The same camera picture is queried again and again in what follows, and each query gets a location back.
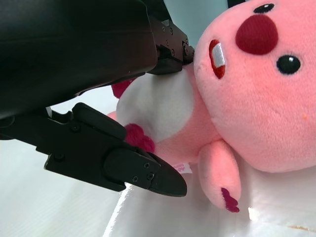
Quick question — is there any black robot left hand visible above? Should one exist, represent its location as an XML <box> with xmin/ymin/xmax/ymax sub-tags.
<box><xmin>0</xmin><ymin>0</ymin><xmax>196</xmax><ymax>198</ymax></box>

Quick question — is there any pink plush beaver doll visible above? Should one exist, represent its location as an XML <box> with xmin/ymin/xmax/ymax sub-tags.
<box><xmin>107</xmin><ymin>0</ymin><xmax>316</xmax><ymax>214</ymax></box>

